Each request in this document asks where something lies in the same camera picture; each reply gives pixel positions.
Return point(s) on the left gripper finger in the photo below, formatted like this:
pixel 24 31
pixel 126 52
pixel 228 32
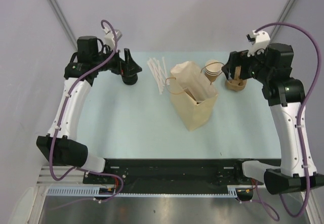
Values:
pixel 128 56
pixel 129 69

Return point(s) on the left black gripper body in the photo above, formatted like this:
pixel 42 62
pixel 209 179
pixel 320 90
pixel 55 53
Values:
pixel 113 64

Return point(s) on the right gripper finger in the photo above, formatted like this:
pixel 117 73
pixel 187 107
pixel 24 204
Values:
pixel 234 59
pixel 229 70

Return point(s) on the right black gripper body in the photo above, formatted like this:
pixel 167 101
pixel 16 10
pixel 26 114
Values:
pixel 254 66

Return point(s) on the tan paper bag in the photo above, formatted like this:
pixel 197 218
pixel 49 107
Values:
pixel 192 94

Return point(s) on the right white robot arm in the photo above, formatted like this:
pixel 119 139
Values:
pixel 284 95

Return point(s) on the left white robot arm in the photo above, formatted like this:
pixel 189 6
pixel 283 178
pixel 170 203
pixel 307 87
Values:
pixel 93 55

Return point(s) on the stack of paper cups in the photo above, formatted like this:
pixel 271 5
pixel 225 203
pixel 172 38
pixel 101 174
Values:
pixel 213 69

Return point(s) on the stack of black lids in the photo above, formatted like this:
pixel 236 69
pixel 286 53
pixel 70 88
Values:
pixel 130 80

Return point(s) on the brown pulp cup carriers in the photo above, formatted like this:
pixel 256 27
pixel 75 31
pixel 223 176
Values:
pixel 237 84

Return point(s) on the pile of white straws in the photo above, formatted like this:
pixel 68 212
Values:
pixel 159 71

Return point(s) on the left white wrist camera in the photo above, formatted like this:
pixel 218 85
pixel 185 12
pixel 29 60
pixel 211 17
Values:
pixel 110 39

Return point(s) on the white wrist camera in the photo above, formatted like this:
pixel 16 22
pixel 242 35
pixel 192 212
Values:
pixel 259 41
pixel 110 39

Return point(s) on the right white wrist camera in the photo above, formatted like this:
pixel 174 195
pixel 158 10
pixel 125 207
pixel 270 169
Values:
pixel 259 41

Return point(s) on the white cable duct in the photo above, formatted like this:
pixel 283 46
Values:
pixel 105 192

